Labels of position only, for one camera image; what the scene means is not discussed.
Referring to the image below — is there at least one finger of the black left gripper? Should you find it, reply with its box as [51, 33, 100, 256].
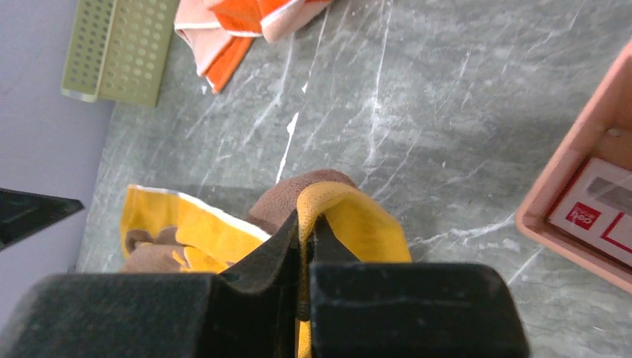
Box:
[1, 188, 84, 250]

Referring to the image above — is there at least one green perforated plastic basket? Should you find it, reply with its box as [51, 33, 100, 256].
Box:
[61, 0, 179, 107]

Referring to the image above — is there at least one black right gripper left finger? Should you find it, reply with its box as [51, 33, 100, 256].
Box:
[1, 213, 300, 357]

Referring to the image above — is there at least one white red stationery box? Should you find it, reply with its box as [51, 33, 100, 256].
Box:
[548, 157, 631, 266]

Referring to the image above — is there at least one yellow brown bear towel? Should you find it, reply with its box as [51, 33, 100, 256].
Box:
[119, 169, 413, 358]

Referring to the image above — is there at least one pink plastic file organizer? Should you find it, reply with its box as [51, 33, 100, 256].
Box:
[516, 45, 631, 292]

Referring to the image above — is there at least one orange and cream towel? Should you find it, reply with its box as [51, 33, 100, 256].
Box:
[174, 0, 331, 94]

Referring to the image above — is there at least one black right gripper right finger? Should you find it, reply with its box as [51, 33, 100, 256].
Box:
[309, 219, 530, 357]

